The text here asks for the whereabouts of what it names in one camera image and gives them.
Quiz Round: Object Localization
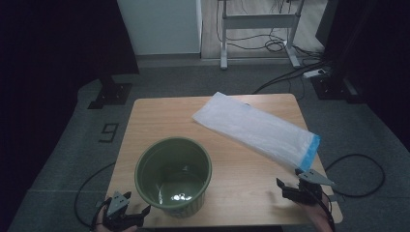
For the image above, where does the hand-held gripper cable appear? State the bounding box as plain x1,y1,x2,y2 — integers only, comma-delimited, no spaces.
307,188,337,232
91,198,112,232

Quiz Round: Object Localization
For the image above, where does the left hand-held gripper cable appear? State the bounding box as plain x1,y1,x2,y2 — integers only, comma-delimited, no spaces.
91,198,112,232

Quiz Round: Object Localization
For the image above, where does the white cabinet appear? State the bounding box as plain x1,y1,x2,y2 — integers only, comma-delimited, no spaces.
116,0,203,56

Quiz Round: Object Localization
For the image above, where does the thick black cable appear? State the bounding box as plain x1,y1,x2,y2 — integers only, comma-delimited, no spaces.
251,61,327,95

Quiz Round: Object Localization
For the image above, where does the black looped cable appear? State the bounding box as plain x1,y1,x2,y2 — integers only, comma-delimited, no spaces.
324,153,387,198

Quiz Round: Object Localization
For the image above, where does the black stand base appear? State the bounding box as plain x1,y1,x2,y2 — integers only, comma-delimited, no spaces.
87,75,133,110
310,73,366,104

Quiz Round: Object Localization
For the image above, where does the green plastic bin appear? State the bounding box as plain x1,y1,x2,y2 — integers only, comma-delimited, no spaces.
133,136,213,218

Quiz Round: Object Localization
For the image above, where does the white power strip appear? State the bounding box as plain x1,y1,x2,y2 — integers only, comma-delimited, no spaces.
303,68,327,79

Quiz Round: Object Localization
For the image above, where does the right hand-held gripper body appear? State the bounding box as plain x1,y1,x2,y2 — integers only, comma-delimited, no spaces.
281,168,337,206

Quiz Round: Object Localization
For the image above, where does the thin black curved cable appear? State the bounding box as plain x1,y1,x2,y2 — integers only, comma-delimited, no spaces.
73,161,116,229

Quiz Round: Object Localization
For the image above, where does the dark curtain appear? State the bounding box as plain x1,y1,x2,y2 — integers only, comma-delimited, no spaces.
317,0,410,153
0,0,140,107

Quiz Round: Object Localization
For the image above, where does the white metal desk frame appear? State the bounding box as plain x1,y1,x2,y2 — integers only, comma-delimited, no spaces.
216,0,306,71

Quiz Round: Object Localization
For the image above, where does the person's left hand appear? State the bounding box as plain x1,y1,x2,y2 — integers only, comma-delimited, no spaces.
93,206,138,232

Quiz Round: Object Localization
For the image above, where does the tangle of thin black cables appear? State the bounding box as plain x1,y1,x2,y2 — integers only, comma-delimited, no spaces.
216,0,325,59

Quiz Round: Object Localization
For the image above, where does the right hand-held gripper cable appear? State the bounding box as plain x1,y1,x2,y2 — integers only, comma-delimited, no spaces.
307,188,337,232

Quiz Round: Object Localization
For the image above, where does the person's right hand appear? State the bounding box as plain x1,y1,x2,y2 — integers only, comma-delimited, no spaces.
301,201,335,232

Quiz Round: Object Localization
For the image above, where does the white blue-edged plastic bag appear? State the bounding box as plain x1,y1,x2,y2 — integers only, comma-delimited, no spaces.
191,91,322,173

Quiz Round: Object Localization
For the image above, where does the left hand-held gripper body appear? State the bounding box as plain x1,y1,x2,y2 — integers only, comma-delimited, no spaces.
102,190,144,232

